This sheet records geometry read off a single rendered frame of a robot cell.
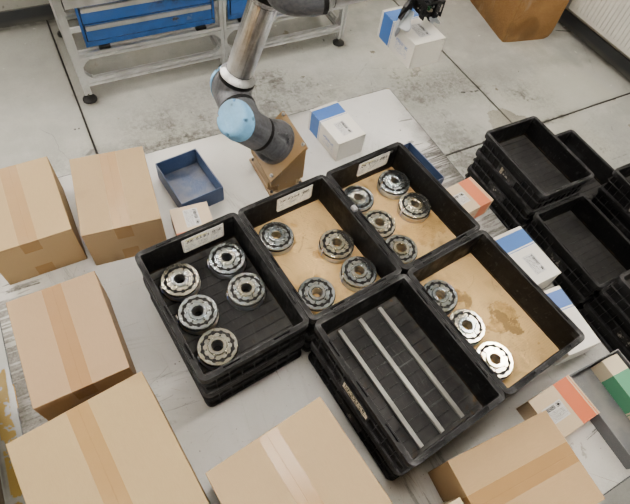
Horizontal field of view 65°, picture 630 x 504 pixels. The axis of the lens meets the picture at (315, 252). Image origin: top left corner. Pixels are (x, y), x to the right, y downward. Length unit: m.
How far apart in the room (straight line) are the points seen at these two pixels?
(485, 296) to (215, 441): 0.85
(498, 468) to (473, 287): 0.50
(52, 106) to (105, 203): 1.77
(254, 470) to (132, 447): 0.27
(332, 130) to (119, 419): 1.19
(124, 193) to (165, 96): 1.69
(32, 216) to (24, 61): 2.14
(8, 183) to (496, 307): 1.47
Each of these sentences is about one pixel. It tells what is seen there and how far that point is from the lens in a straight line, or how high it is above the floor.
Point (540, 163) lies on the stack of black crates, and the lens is 2.51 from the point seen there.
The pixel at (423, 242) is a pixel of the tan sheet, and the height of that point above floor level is 0.83.
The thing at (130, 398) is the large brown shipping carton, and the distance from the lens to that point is 1.23.
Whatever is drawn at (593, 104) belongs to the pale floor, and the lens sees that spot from 3.95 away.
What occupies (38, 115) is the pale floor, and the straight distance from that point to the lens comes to 3.26.
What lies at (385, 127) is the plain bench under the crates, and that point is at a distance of 2.05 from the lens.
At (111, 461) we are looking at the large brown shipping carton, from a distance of 1.21.
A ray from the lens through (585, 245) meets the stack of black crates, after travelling 2.47.
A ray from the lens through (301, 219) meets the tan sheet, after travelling 1.52.
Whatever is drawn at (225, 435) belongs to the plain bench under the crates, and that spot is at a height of 0.70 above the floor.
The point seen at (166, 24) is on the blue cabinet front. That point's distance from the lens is 3.12.
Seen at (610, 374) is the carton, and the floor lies 0.76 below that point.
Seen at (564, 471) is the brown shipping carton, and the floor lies 0.86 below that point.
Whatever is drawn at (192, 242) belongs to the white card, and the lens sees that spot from 1.40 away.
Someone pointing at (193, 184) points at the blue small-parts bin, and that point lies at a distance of 1.78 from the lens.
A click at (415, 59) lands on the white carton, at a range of 1.75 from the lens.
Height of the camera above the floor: 2.05
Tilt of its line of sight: 57 degrees down
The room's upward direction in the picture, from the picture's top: 11 degrees clockwise
